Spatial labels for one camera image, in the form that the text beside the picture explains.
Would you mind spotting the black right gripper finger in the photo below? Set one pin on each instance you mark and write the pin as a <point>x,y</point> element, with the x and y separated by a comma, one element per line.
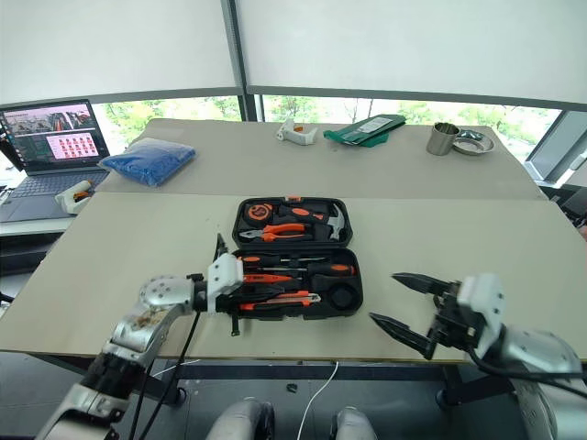
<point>426,283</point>
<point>408,334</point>

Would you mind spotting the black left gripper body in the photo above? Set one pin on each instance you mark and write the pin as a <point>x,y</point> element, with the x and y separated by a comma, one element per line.
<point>229,304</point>

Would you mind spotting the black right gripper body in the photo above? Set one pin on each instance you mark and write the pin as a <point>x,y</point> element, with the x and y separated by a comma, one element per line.
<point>451,321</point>

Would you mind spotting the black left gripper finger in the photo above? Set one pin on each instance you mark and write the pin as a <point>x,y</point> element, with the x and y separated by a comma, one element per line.
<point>220,252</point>

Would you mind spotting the thin-shaft orange black screwdriver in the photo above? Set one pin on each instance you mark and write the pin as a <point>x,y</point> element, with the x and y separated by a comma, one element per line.
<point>251,260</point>

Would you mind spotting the orange voltage tester pen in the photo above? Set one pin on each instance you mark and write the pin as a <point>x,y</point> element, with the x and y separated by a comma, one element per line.
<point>266,278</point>

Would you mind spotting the black orange utility knife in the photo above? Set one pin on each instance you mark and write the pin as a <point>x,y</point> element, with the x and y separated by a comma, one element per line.
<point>293,300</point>

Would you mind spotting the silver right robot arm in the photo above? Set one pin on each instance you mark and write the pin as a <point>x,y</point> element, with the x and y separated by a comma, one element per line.
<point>536,357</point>

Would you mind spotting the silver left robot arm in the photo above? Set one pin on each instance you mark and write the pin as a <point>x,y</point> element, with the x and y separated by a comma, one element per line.
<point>160,293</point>

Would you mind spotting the black tool case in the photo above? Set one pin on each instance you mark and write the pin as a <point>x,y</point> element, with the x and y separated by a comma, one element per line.
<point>344,298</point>

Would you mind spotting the orange black tape measure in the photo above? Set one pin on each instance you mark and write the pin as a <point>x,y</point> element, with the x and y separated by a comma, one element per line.
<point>258,214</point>

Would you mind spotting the small black floor object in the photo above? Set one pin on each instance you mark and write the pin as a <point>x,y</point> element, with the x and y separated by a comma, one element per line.
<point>291,387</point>

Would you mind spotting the grey rounded robot knee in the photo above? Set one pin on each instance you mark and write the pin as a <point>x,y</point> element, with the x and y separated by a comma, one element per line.
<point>240,419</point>
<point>353,424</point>

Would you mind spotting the claw hammer orange black grip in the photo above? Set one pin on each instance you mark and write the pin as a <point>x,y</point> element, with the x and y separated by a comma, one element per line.
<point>337,224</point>

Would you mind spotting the blue fabric in plastic bag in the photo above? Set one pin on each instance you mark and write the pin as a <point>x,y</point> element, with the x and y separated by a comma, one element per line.
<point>147,162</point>

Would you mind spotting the white gripper part orange trigger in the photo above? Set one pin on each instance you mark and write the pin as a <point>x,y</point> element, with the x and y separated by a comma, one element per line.
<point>73,199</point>
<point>295,134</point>

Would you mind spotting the stainless steel cup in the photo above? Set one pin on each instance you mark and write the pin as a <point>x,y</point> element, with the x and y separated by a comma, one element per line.
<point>441,141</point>

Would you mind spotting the stainless steel tray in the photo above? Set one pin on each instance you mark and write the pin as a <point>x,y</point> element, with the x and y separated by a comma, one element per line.
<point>474,143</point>

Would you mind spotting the green flat pouch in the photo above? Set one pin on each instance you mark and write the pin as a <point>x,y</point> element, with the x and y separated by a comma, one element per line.
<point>364,130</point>

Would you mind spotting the open tilted window pane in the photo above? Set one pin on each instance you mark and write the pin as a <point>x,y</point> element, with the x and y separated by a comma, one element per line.
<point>559,146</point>

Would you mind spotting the open laptop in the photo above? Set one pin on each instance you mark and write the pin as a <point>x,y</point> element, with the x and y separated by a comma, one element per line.
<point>50,137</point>

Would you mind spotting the wide white roller blind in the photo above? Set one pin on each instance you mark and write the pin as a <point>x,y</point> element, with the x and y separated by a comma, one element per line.
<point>413,41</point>

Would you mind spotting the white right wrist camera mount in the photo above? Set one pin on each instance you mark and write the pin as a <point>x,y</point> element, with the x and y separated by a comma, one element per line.
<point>486,298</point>

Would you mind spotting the grey window frame post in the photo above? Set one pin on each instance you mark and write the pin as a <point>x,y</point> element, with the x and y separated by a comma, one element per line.
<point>238,69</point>

